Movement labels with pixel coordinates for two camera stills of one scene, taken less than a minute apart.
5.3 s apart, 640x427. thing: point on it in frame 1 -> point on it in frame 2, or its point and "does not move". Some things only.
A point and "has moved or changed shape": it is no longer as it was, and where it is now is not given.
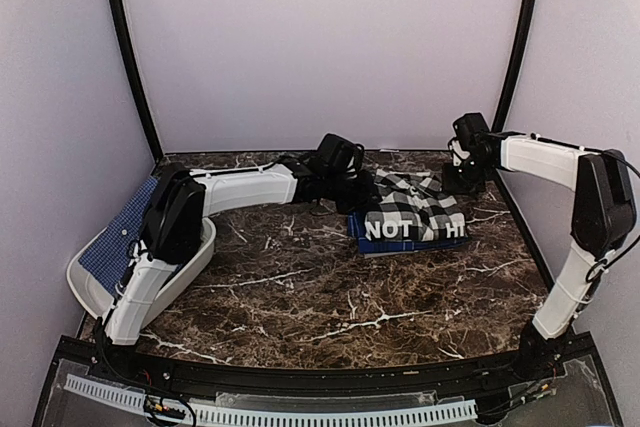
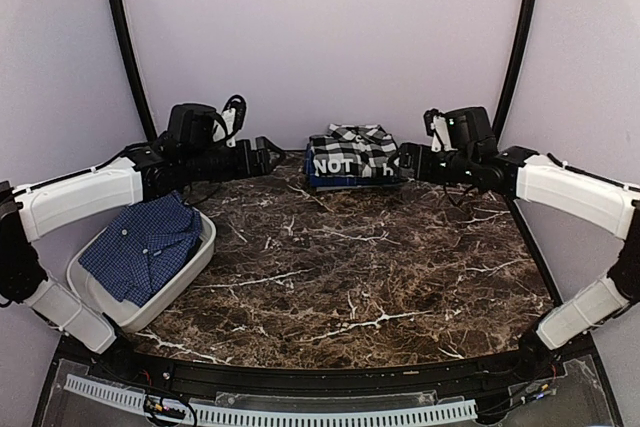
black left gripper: [370, 196] -> [246, 167]
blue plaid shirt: [356, 227] has moved or changed shape
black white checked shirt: [414, 206] -> [353, 150]
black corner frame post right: [520, 37] does not move
